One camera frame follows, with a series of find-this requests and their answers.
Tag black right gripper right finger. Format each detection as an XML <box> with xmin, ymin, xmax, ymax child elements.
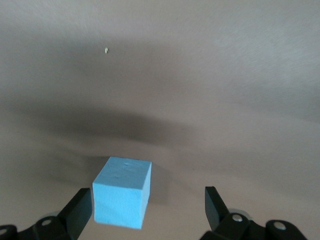
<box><xmin>199</xmin><ymin>186</ymin><xmax>307</xmax><ymax>240</ymax></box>

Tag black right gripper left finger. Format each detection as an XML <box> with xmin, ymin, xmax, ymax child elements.
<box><xmin>0</xmin><ymin>187</ymin><xmax>93</xmax><ymax>240</ymax></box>

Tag light blue foam block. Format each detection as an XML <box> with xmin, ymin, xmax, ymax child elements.
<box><xmin>92</xmin><ymin>156</ymin><xmax>153</xmax><ymax>230</ymax></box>

